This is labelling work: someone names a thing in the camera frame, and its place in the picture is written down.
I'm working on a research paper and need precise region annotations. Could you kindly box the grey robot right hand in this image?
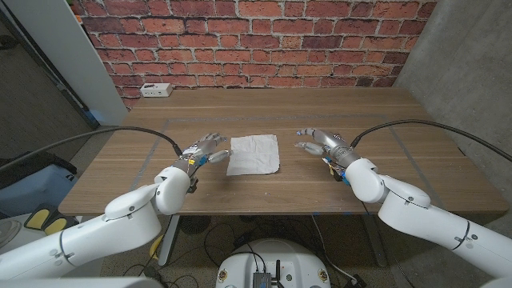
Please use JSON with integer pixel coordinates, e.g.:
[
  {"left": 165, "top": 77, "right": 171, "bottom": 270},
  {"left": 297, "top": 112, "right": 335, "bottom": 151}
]
[{"left": 294, "top": 127, "right": 361, "bottom": 169}]

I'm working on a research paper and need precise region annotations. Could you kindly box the yellow black foot pedal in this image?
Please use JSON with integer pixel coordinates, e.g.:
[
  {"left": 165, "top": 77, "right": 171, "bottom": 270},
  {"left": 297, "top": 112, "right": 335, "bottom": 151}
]
[
  {"left": 23, "top": 206, "right": 51, "bottom": 231},
  {"left": 42, "top": 215, "right": 80, "bottom": 245}
]

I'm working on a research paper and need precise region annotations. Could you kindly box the blue plastic container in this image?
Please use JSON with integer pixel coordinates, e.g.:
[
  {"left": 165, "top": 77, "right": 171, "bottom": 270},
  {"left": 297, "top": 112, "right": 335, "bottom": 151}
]
[{"left": 0, "top": 163, "right": 78, "bottom": 217}]

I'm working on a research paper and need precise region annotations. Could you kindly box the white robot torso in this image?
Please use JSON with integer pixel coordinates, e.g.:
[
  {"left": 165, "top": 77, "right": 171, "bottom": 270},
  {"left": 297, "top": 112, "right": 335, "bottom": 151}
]
[{"left": 215, "top": 238, "right": 332, "bottom": 288}]

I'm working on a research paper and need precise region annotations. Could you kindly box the black bag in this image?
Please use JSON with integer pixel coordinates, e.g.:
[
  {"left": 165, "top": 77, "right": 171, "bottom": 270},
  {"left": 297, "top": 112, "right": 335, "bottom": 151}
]
[{"left": 0, "top": 150, "right": 78, "bottom": 187}]

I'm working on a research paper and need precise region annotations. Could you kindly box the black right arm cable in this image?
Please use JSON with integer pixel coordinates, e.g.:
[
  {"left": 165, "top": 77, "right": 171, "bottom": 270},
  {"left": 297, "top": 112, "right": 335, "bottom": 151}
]
[{"left": 350, "top": 118, "right": 512, "bottom": 163}]

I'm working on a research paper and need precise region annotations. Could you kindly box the white tissue sheet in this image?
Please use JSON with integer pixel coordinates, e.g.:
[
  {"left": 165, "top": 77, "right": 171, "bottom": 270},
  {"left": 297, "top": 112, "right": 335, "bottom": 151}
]
[{"left": 226, "top": 134, "right": 281, "bottom": 177}]

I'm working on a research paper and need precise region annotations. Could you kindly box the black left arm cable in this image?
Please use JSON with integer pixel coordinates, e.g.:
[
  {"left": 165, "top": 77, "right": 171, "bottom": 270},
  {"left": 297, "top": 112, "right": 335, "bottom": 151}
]
[{"left": 0, "top": 126, "right": 183, "bottom": 173}]

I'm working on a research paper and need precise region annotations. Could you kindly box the white power strip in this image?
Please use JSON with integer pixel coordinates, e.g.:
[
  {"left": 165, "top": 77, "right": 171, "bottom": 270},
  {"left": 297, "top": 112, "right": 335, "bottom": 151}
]
[{"left": 139, "top": 82, "right": 174, "bottom": 98}]

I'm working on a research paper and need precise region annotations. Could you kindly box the black floor cable loop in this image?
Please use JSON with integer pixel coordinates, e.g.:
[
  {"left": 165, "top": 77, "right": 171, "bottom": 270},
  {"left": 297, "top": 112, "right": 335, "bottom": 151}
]
[{"left": 202, "top": 222, "right": 238, "bottom": 268}]

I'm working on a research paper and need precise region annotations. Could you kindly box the black round floor fan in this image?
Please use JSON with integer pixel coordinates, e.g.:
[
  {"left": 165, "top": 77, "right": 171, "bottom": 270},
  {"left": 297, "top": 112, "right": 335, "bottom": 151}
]
[{"left": 178, "top": 215, "right": 212, "bottom": 235}]

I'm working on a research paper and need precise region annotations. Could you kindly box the yellow hose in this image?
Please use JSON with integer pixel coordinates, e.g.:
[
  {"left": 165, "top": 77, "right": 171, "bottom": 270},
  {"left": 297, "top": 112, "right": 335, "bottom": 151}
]
[{"left": 150, "top": 235, "right": 165, "bottom": 259}]

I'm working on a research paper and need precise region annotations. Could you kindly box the white wall panel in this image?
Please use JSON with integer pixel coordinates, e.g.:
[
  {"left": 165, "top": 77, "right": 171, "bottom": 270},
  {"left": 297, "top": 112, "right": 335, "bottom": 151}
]
[{"left": 3, "top": 0, "right": 129, "bottom": 127}]

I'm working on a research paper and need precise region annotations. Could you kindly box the red brick print backdrop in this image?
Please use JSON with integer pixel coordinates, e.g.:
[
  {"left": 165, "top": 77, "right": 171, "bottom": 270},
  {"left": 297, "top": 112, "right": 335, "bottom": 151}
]
[{"left": 71, "top": 0, "right": 438, "bottom": 111}]

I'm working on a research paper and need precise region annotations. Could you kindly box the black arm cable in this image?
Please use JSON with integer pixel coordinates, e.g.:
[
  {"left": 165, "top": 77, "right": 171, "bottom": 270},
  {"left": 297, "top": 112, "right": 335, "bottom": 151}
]
[
  {"left": 0, "top": 126, "right": 183, "bottom": 173},
  {"left": 350, "top": 118, "right": 512, "bottom": 163}
]

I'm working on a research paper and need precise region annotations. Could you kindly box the grey table leg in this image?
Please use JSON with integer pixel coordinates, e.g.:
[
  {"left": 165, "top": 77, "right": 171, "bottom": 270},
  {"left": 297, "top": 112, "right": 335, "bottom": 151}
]
[
  {"left": 158, "top": 214, "right": 181, "bottom": 267},
  {"left": 362, "top": 214, "right": 388, "bottom": 268}
]

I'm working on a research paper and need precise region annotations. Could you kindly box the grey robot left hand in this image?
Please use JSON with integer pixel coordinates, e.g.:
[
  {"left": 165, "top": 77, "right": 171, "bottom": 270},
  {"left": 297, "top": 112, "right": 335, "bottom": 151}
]
[{"left": 172, "top": 133, "right": 233, "bottom": 179}]

